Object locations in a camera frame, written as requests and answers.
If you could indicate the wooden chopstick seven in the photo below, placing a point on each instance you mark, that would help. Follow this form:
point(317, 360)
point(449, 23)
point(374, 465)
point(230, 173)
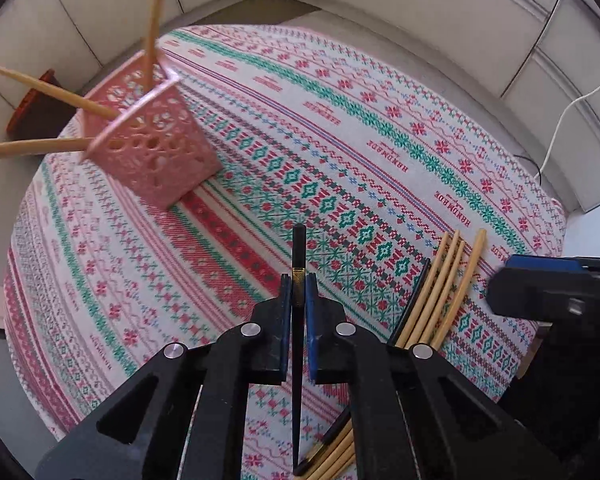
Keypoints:
point(461, 291)

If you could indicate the wooden chopstick two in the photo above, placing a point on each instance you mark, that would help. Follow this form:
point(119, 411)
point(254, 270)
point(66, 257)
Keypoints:
point(150, 42)

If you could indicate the wooden chopstick four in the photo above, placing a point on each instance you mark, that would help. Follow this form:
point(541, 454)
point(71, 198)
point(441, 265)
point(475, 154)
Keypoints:
point(342, 443)

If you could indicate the wooden chopstick three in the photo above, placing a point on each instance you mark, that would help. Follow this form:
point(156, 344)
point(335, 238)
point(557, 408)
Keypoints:
point(43, 147)

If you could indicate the patterned tablecloth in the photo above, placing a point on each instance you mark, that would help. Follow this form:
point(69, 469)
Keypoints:
point(376, 166)

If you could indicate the pink perforated utensil basket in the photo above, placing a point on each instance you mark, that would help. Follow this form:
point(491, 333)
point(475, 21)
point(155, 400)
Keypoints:
point(155, 147)

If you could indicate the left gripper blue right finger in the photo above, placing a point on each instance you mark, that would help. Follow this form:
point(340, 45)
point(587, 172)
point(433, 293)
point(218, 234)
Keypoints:
point(312, 304)

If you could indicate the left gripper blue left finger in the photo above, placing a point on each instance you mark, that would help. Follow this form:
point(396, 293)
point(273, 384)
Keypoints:
point(285, 297)

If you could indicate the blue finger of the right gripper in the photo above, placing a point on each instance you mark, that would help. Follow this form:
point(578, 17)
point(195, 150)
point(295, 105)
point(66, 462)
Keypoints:
point(549, 264)

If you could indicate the wooden chopstick one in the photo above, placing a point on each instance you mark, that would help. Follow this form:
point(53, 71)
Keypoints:
point(61, 94)

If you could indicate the wooden chopstick five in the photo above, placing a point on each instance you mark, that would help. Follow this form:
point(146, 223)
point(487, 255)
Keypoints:
point(340, 454)

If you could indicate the red brown trash bin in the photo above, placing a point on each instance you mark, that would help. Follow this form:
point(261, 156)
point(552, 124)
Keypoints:
point(39, 117)

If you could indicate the wooden chopstick six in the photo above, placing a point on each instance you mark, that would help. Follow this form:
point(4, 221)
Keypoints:
point(421, 334)

